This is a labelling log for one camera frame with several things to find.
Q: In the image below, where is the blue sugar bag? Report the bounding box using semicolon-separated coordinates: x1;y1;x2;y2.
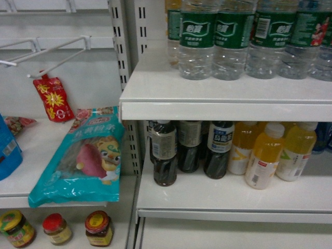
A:
0;116;23;181

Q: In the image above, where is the red sauce pouch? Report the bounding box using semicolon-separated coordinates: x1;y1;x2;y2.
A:
33;74;74;122

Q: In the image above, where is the water bottle green label edge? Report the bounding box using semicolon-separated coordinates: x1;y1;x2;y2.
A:
309;38;331;82

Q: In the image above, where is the white left snack shelf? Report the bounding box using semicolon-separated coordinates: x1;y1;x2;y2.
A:
1;118;73;209

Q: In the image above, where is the dark tea bottle middle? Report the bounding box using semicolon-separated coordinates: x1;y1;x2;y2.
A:
178;120;202;173

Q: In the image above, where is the dark oolong tea bottle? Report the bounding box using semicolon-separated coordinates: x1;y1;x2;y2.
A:
203;121;234;179

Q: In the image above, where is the teal noodle packet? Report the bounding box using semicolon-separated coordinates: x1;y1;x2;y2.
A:
28;106;125;208

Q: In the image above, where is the water bottle barcode label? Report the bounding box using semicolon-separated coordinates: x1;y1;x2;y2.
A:
245;1;299;79

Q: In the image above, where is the yellow vitamin drink bottle front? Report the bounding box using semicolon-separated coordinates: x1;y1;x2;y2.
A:
244;122;285;190

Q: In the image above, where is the yellow vitamin drink bottle left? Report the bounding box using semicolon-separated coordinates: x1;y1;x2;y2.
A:
227;121;258;175

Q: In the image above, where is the yellow vitamin drink bottle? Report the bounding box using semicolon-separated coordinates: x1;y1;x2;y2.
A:
275;122;318;182
227;121;258;175
244;122;285;190

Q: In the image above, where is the red yellow lid sauce jar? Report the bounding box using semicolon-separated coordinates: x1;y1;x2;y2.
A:
85;210;113;247

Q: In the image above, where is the white wire display hook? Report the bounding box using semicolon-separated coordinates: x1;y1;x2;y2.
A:
26;35;92;79

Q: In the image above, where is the dark tea bottle front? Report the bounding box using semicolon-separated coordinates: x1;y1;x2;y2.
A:
151;120;177;187

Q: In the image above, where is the yellow vitamin drink bottle right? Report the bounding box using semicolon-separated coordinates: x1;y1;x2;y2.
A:
275;122;318;182

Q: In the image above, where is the white perforated shelf upright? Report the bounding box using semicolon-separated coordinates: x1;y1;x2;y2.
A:
108;0;142;177

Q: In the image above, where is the white lower drinks shelf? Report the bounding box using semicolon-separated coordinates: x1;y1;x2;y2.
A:
136;152;331;224

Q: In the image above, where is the white metal shelf board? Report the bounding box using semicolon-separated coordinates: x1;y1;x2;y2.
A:
119;40;331;122

